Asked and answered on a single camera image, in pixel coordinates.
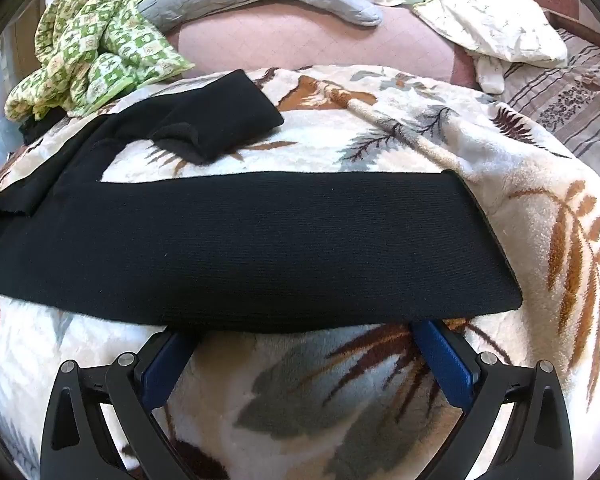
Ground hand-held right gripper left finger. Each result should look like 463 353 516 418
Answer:
39 329 202 480

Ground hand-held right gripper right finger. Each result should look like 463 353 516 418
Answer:
411 317 576 480

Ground black pants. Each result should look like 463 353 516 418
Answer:
0 69 524 335

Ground leaf print fleece blanket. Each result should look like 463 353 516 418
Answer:
0 64 600 480

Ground dark cloth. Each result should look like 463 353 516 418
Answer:
19 114 48 143

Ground striped bed sheet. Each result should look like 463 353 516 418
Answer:
500 27 600 161

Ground white floral quilt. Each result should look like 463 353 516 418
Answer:
412 0 570 95

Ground green checkered quilt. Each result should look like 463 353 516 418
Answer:
4 0 196 122

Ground pink bed sheet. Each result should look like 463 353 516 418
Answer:
167 0 581 95

